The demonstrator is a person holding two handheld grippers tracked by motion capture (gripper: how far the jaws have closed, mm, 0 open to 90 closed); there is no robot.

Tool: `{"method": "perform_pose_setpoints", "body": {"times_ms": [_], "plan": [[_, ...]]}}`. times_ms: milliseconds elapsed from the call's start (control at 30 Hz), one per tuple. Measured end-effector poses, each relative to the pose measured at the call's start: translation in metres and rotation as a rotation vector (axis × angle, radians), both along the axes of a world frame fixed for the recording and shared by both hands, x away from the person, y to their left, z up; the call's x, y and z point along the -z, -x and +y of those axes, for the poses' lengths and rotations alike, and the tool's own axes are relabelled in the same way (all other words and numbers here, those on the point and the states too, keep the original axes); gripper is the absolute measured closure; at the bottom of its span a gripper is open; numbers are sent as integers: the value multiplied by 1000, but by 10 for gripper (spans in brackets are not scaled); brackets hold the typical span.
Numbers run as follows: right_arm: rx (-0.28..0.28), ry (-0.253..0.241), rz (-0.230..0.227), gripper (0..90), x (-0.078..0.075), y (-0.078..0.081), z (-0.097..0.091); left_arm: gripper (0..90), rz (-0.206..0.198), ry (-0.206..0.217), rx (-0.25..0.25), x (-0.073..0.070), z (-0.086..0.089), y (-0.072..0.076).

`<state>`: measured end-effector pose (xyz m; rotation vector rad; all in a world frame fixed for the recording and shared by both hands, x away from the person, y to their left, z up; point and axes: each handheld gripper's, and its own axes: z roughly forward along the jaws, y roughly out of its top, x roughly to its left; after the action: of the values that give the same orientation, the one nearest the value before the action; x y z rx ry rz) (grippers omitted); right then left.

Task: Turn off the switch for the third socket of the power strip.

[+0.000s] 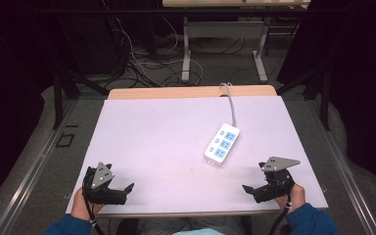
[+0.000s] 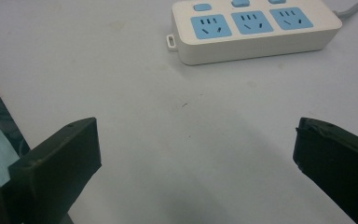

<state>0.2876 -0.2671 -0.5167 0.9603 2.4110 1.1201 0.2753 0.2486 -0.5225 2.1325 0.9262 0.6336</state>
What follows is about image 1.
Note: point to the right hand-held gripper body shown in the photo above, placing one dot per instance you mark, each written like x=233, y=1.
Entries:
x=275, y=178

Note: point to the black metal stand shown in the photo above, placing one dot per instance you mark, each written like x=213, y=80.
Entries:
x=62, y=94
x=323, y=98

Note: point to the person's legs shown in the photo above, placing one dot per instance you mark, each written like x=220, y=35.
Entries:
x=189, y=225

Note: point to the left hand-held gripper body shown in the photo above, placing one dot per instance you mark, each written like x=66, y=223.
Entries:
x=102, y=176

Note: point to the desk with grey metal legs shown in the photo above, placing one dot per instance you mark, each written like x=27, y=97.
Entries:
x=223, y=29

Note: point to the person's right hand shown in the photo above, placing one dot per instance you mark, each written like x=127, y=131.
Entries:
x=295, y=197

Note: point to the white power strip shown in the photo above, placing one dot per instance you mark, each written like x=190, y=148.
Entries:
x=222, y=144

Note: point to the white table mat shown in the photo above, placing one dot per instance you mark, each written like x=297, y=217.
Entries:
x=163, y=143

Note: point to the person's left hand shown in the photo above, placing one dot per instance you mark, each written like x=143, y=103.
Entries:
x=80, y=207

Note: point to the aluminium floor rail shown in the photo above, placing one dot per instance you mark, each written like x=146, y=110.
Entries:
x=29, y=176
x=342, y=169

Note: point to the black horizontal bar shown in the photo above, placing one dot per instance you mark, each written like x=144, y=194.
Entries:
x=169, y=11

